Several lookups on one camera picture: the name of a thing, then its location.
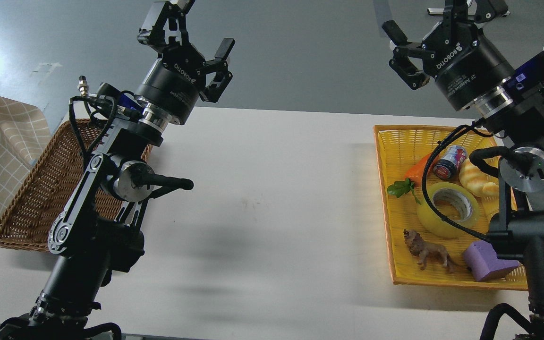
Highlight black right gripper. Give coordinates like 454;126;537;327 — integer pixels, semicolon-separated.
382;0;514;111

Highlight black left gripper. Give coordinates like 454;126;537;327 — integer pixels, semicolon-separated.
134;0;236;125

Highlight yellow tape roll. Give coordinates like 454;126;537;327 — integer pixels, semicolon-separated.
416;182;480;239

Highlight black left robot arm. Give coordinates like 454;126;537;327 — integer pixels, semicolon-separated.
0;0;235;340

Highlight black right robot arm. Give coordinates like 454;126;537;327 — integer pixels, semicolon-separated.
382;0;544;340

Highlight white stand base bar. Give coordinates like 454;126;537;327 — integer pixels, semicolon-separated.
427;8;511;17

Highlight small drink can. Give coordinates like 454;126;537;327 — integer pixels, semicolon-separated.
433;145;468;180

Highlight toy croissant bread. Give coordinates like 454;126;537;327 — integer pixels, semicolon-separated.
459;158;500;197

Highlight orange toy carrot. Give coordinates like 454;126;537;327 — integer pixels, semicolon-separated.
386;153;432;205

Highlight yellow plastic woven basket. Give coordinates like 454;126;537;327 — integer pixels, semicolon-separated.
373;125;527;291

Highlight brown toy lion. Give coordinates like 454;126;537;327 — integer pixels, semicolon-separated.
402;229;462;273

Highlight purple foam block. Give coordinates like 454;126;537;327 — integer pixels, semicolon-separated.
463;240;520;282

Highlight brown wicker basket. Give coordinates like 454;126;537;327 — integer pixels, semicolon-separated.
0;119;153;253

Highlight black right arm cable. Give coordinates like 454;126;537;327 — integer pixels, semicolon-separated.
421;124;494;244

